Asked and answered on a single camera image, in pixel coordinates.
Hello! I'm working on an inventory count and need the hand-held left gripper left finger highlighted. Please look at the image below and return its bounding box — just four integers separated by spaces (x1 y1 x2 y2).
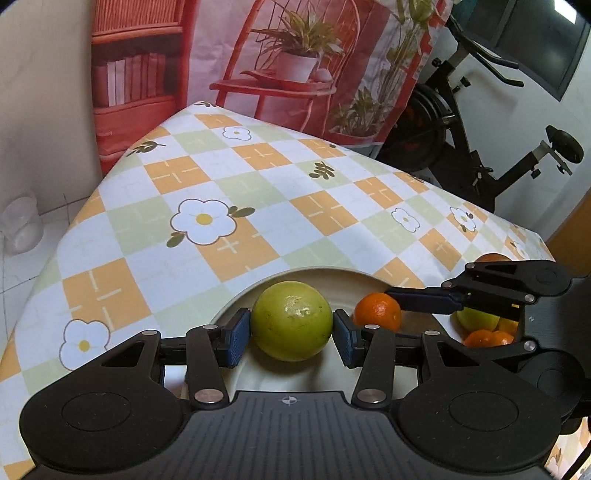
99 308 252 410

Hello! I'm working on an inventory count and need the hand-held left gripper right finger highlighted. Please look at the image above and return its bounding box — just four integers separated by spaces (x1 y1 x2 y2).
333 309 490 410

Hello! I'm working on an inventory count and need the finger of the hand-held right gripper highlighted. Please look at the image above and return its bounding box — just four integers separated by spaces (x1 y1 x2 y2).
385 261 536 324
480 339 539 365

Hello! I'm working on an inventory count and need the cream round plate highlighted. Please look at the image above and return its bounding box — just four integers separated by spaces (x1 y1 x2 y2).
210 265 465 393

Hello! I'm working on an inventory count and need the pale green apple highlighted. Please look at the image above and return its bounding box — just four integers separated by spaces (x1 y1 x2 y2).
250 281 333 362

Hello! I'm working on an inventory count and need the bright green apple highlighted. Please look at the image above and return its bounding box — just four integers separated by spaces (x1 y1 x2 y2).
456 307 502 333

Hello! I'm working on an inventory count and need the orange wooden door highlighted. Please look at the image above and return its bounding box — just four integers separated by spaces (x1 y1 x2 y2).
545 194 591 278

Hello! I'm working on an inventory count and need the checked flower tablecloth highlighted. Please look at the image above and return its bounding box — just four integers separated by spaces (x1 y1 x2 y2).
0 100 591 480

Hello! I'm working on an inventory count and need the black exercise bike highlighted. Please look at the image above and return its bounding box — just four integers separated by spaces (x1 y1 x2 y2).
381 14 585 213

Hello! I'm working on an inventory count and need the translucent plastic container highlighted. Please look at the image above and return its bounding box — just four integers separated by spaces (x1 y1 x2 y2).
0 194 42 254

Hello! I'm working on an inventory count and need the dark window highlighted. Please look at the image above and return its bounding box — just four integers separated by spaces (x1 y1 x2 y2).
489 0 591 102

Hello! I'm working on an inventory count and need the printed red chair backdrop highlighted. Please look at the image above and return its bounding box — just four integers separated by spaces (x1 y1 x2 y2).
90 0 453 174

